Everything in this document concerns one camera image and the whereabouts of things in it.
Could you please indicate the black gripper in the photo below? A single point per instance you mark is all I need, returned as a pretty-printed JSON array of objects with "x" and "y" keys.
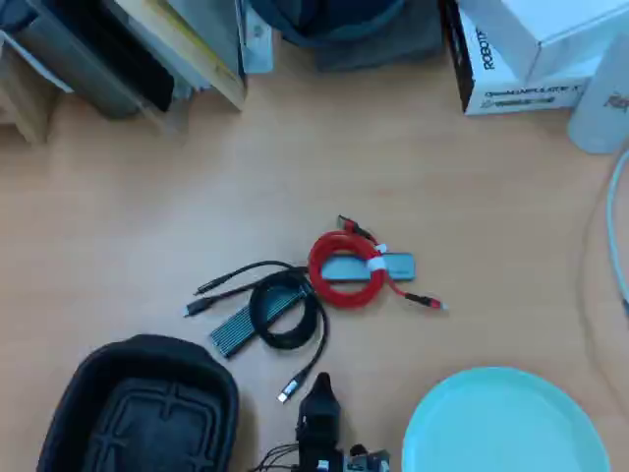
[{"x": 319, "y": 442}]

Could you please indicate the green bowl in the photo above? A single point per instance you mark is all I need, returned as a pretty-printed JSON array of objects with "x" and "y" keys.
[{"x": 501, "y": 428}]

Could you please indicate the black zip carrying case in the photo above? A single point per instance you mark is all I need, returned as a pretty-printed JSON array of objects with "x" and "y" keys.
[{"x": 147, "y": 418}]

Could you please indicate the white Robotis OpenManipulator box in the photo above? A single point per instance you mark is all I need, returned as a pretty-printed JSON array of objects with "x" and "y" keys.
[{"x": 521, "y": 98}]

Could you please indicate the small white box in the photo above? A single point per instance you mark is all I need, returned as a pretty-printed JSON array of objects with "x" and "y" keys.
[{"x": 258, "y": 39}]

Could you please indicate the dark blue bag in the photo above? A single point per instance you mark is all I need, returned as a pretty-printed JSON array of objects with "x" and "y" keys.
[{"x": 324, "y": 19}]

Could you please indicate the dark grey folder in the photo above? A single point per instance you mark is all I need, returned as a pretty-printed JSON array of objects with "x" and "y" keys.
[{"x": 98, "y": 64}]

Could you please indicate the white tumbler with logo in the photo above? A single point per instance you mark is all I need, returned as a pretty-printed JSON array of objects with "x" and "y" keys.
[{"x": 599, "y": 98}]

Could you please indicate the light wooden desk organizer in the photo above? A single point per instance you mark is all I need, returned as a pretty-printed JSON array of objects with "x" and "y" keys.
[{"x": 24, "y": 98}]

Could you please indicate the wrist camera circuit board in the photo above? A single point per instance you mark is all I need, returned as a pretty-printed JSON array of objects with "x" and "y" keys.
[{"x": 366, "y": 462}]

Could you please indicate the ribbed dark SSD enclosure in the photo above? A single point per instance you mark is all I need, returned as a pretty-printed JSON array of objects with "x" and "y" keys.
[{"x": 230, "y": 336}]

